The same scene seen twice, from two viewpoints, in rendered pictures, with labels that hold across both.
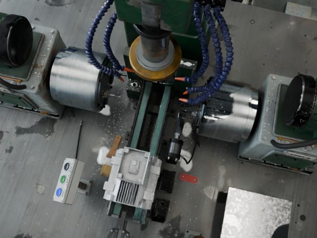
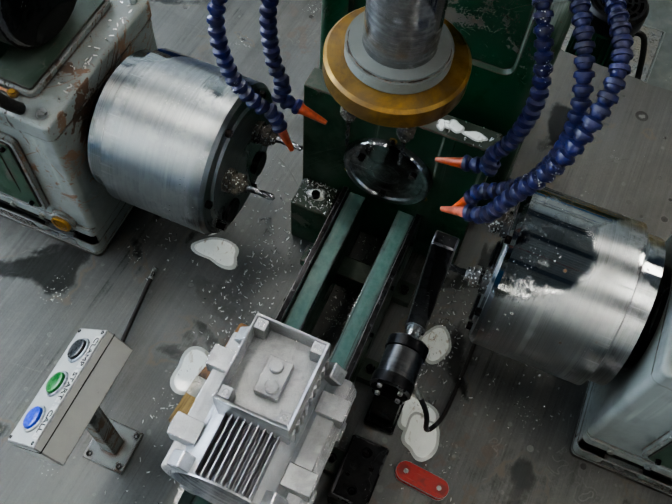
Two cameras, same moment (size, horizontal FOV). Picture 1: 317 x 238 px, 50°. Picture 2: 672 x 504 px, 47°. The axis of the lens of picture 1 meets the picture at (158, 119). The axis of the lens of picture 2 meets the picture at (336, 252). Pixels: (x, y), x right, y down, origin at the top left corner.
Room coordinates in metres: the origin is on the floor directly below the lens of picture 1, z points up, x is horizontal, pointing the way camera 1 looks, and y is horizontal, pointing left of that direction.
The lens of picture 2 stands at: (-0.14, 0.00, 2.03)
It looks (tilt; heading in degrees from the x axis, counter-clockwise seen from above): 61 degrees down; 6
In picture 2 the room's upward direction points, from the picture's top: 5 degrees clockwise
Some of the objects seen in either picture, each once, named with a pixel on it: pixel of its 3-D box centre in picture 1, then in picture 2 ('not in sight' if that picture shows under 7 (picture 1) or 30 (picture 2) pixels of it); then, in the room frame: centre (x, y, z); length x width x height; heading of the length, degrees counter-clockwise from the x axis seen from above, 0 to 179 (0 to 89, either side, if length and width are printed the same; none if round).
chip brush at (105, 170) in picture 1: (112, 155); (214, 375); (0.27, 0.22, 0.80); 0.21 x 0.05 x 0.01; 162
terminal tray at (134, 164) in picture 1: (134, 166); (273, 379); (0.18, 0.09, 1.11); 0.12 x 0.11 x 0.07; 167
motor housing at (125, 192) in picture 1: (133, 179); (261, 430); (0.14, 0.10, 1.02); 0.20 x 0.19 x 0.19; 167
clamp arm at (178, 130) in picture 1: (179, 125); (428, 289); (0.33, -0.08, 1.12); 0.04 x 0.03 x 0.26; 167
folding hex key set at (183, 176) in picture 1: (188, 178); (421, 480); (0.17, -0.14, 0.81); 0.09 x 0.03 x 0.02; 73
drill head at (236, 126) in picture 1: (231, 111); (578, 292); (0.42, -0.30, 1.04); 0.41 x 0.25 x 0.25; 77
